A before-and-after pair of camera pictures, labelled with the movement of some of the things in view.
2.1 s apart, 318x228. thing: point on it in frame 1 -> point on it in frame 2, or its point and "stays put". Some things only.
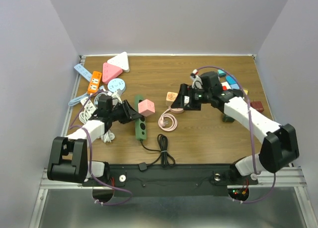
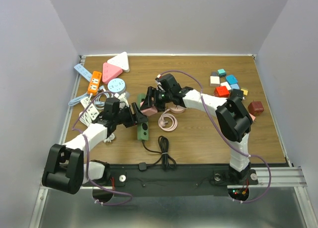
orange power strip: x=95 y=81 stays put
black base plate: x=171 y=181 stays put
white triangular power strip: x=121 y=60 stays put
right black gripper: x=185 y=90 -> x=152 y=93
